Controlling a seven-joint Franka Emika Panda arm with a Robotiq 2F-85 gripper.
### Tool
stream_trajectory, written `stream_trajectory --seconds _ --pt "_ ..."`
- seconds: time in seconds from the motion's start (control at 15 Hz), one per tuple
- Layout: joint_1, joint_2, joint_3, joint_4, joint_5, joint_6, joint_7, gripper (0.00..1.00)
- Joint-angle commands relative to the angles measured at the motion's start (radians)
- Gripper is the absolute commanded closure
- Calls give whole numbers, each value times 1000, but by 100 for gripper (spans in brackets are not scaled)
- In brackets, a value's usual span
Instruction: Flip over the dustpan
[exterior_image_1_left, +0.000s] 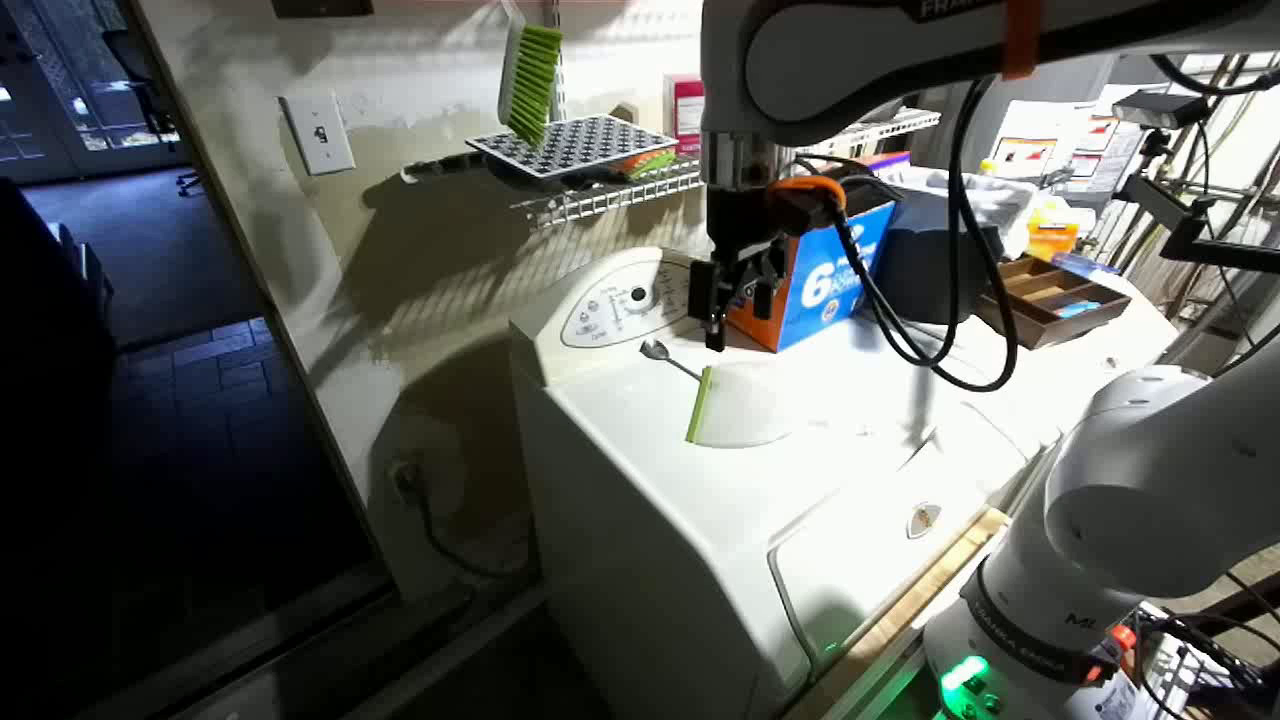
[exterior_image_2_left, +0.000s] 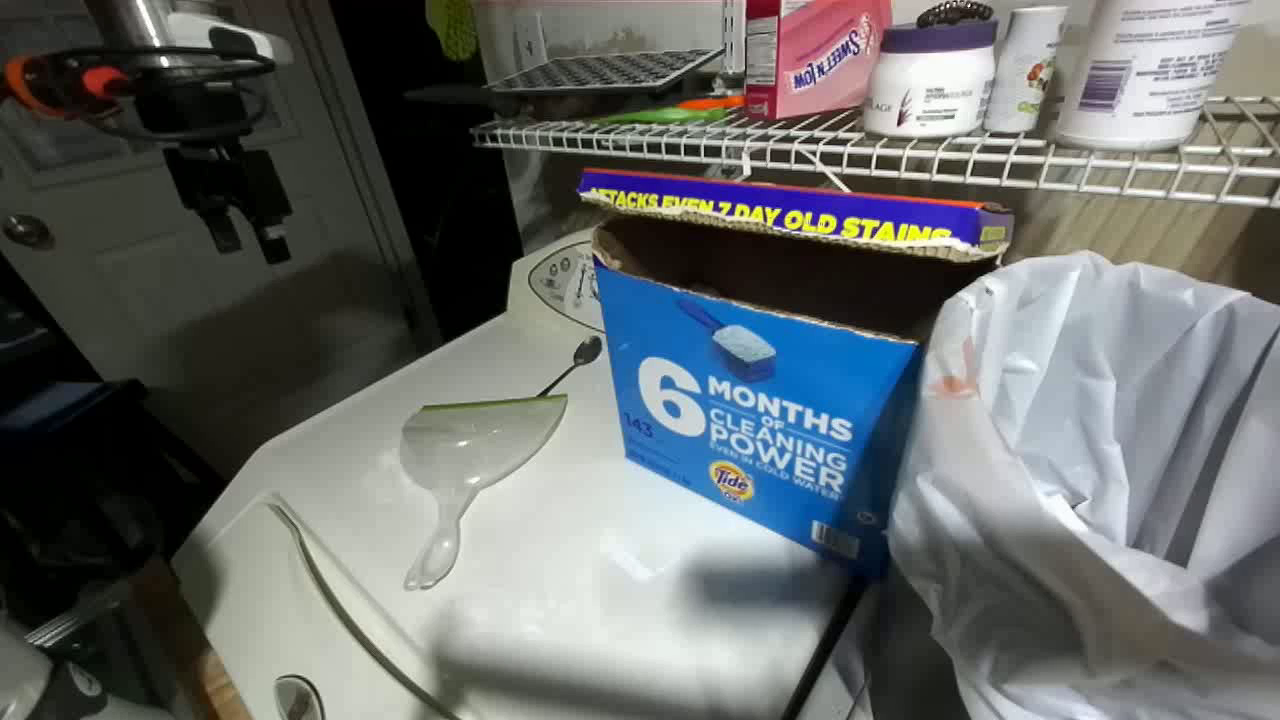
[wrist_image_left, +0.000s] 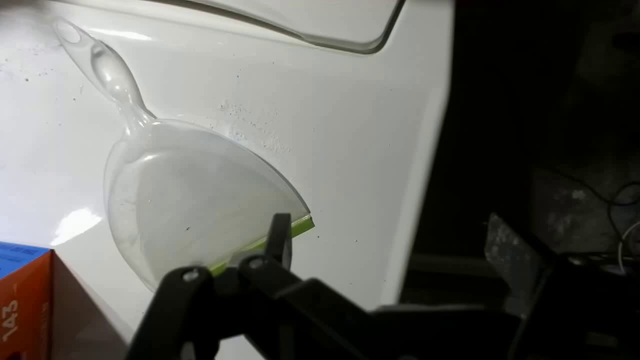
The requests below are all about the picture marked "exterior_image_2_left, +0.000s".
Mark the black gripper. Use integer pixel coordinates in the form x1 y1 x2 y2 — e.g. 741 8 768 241
135 83 290 263

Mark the clear plastic dustpan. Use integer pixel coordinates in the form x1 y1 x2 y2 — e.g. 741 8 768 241
398 397 567 590

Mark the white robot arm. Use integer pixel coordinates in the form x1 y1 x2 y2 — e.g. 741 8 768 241
85 0 290 263

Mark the white panelled door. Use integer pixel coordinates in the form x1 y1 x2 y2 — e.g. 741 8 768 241
0 0 441 455

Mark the round door knob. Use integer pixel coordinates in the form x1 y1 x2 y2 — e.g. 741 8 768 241
0 213 56 251

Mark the blue detergent cardboard box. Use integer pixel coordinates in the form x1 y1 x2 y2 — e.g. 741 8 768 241
576 169 1010 576

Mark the pink cardboard box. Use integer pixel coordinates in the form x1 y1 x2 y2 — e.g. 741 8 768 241
742 0 891 120

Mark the white jar purple lid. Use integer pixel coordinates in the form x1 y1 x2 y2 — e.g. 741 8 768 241
865 18 995 141

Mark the small white bottle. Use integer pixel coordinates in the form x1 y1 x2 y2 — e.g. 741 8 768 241
982 4 1069 133

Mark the white trash bag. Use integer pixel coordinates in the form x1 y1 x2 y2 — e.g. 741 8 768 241
891 251 1280 720

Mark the large white tub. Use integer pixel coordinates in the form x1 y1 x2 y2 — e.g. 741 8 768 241
1050 0 1251 150

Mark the black cable with plug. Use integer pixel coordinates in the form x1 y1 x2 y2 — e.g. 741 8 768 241
530 333 607 398

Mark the white wire shelf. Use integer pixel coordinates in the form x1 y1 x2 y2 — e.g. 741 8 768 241
471 97 1280 209

